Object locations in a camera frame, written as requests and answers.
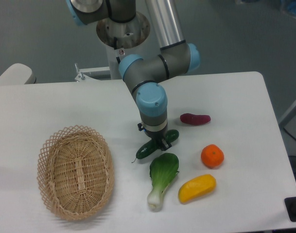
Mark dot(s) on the yellow mango slice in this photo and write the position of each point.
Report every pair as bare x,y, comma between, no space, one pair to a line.
196,187

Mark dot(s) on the woven wicker basket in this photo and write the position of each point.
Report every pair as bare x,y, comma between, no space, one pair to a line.
75,173

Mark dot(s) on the black device at table edge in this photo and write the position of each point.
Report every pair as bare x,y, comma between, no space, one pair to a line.
290,204

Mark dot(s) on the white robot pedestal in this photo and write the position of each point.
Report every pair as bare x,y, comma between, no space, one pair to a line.
119,40

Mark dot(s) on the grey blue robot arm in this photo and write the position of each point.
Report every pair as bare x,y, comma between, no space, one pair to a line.
143,77

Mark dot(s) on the white chair armrest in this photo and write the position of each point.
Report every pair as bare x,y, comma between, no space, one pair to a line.
17,74

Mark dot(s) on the purple sweet potato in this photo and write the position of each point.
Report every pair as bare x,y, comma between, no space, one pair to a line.
195,120

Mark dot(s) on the green cucumber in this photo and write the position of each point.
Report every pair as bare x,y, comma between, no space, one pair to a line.
152,146

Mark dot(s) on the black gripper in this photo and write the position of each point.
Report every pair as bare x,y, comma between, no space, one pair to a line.
157,132

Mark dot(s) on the orange tangerine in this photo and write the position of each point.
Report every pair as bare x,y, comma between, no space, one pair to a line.
212,156

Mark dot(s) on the white furniture frame right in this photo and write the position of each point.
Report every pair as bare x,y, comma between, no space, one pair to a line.
288,115

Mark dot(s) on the green bok choy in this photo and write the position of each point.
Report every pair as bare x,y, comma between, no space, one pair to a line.
163,170

